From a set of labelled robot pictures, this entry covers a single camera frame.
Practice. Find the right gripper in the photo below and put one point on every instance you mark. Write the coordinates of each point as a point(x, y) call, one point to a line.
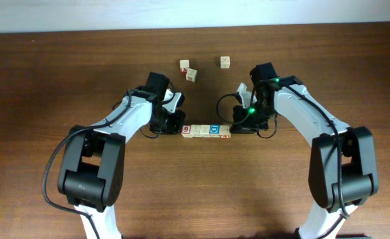
point(244, 128)

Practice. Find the letter K wooden block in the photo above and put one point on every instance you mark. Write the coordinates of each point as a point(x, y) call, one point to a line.
point(191, 75)

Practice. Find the red sided block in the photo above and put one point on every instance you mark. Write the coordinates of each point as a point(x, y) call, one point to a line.
point(224, 131)

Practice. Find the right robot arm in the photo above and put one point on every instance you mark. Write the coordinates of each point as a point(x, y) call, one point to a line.
point(343, 169)

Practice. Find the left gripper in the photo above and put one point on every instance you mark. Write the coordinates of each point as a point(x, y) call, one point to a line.
point(175, 128)

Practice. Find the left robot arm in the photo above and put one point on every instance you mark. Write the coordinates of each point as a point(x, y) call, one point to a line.
point(92, 168)

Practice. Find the letter E wooden block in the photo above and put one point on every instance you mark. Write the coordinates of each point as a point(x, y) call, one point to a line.
point(184, 65)

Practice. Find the green sided wooden block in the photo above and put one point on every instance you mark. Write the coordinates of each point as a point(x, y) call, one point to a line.
point(205, 131)

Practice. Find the red number 6 block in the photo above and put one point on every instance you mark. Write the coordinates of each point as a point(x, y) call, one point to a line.
point(186, 131)

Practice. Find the number 1 wooden block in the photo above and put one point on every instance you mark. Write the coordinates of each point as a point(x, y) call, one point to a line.
point(195, 130)

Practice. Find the green sided far block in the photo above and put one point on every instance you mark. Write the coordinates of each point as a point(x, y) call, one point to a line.
point(225, 62)

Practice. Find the blue letter D block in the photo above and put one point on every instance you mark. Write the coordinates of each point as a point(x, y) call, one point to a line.
point(214, 130)

